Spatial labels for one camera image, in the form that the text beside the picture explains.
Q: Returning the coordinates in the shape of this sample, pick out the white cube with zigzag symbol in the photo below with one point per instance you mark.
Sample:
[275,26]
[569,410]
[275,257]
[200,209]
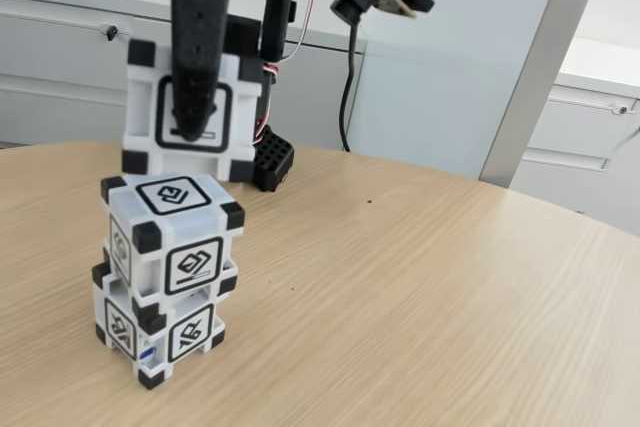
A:
[145,112]

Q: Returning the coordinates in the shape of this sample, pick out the white cube with stacked-diamonds symbol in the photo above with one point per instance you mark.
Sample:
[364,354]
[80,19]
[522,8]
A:
[170,217]

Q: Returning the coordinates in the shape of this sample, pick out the black cabinet key lock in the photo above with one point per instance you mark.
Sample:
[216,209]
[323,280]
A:
[112,31]

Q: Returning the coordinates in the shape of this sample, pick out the long white drawer cabinet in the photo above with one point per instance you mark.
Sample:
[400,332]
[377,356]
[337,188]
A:
[60,72]

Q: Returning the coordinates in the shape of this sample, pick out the white cube with XR symbol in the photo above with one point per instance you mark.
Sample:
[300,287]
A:
[187,337]

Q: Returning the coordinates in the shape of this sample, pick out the small white drawer cabinet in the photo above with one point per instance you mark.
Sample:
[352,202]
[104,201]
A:
[575,132]

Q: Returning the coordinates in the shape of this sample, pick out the silver cabinet key lock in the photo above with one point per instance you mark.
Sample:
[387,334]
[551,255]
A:
[620,109]

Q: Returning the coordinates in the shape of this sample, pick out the grey metal partition post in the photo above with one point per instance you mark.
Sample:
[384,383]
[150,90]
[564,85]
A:
[540,72]

